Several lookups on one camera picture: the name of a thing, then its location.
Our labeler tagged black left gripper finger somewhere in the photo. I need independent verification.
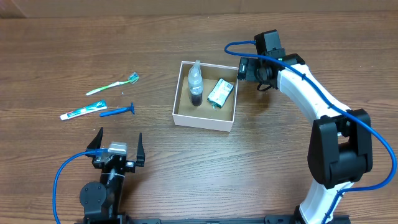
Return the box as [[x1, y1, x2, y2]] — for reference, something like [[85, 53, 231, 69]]
[[86, 127, 103, 150], [136, 133, 146, 167]]

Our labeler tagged teal white toothpaste tube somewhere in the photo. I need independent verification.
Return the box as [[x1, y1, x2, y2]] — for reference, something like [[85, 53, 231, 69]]
[[60, 100, 107, 121]]

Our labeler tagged white cardboard box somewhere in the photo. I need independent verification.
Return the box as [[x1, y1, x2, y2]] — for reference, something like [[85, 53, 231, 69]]
[[172, 61, 238, 132]]

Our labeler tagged green white soap packet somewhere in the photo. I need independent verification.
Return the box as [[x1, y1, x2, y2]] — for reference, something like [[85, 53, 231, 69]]
[[207, 78, 234, 110]]

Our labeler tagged clear soap pump bottle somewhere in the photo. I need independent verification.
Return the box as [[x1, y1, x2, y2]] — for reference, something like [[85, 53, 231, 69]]
[[188, 60, 203, 106]]

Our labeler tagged green white toothbrush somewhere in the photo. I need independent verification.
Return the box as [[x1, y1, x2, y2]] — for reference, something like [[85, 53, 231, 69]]
[[86, 72, 139, 96]]

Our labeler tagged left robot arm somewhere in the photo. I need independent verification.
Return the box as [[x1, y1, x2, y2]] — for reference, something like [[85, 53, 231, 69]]
[[80, 129, 146, 223]]

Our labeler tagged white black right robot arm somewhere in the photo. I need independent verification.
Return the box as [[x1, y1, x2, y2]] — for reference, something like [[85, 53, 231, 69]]
[[238, 30, 373, 223]]

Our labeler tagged blue disposable razor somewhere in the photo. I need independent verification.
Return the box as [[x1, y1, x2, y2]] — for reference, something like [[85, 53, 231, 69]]
[[99, 103, 135, 117]]

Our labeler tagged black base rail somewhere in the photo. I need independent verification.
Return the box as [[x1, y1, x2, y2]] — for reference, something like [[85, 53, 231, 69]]
[[74, 214, 352, 224]]

